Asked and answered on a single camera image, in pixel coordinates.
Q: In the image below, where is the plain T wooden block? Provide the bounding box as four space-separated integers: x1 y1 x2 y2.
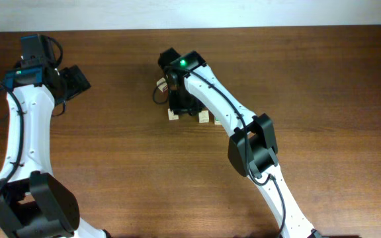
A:
167 108 179 121

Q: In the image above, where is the red E wooden block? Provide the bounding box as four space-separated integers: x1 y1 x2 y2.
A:
198 110 210 124

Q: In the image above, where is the green V wooden block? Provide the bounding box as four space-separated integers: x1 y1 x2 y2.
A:
214 117 221 125

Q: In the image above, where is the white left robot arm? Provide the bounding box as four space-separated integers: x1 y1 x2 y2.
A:
0 34 110 237

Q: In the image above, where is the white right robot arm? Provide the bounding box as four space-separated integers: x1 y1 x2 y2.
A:
157 48 321 237

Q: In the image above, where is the red Y wooden block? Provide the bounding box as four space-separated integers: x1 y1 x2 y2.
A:
157 77 168 93

